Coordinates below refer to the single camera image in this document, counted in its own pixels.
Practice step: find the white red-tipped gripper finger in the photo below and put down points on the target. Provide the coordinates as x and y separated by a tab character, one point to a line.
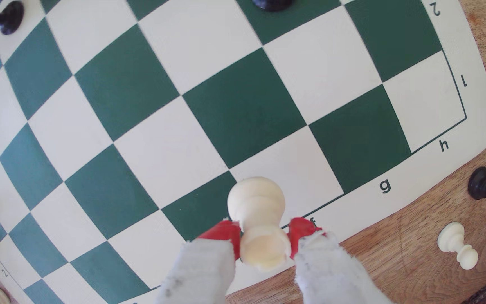
201	270
327	270

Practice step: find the white chess pawn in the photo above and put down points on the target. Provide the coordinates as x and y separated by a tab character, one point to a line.
257	205
454	240

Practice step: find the green and white chess mat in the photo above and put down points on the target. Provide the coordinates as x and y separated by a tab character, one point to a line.
243	105

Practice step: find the white chess piece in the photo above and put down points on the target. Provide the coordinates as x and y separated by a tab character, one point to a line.
1	297

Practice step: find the black chess piece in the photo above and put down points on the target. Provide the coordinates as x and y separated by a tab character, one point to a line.
272	3

